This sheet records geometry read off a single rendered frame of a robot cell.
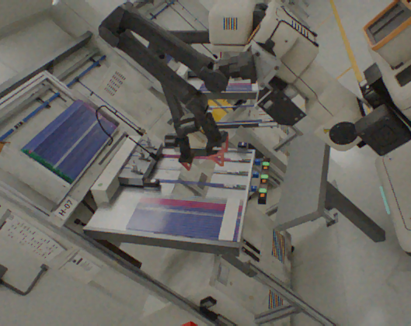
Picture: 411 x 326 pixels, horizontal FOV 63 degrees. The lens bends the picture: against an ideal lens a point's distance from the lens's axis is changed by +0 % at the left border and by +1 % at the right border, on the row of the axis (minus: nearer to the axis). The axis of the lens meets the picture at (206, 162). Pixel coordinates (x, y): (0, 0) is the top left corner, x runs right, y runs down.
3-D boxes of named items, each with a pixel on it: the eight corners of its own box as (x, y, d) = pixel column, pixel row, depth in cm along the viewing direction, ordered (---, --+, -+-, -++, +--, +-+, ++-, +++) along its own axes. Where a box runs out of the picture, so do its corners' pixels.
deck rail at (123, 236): (239, 253, 141) (239, 244, 137) (239, 257, 139) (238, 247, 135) (88, 234, 156) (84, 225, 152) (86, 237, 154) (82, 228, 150)
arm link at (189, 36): (144, 28, 149) (152, 27, 158) (146, 60, 154) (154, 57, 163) (243, 27, 138) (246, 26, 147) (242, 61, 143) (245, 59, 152)
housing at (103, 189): (145, 154, 206) (141, 135, 198) (112, 211, 169) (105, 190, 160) (134, 154, 208) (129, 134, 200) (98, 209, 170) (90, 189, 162)
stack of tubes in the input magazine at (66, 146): (117, 126, 195) (78, 96, 188) (73, 182, 156) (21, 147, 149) (108, 138, 203) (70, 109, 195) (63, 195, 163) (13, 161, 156)
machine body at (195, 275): (297, 239, 227) (231, 186, 210) (298, 345, 173) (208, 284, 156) (234, 272, 264) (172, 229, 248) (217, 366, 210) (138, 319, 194)
